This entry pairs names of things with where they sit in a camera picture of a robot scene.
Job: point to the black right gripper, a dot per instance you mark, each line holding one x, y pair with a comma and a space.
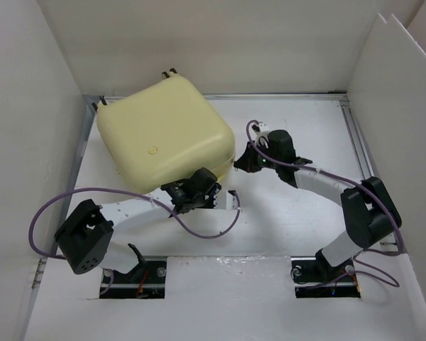
248, 160

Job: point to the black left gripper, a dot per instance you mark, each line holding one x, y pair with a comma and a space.
213, 202

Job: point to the yellow suitcase with black lining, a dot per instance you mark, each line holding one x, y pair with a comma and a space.
165, 133

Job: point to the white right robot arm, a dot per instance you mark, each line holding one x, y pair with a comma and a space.
369, 213

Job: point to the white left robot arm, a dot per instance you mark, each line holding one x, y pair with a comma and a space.
84, 237

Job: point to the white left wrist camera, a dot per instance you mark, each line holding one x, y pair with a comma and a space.
226, 200

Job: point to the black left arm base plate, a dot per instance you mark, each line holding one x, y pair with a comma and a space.
146, 280

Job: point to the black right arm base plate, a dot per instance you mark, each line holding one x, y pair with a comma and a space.
313, 277

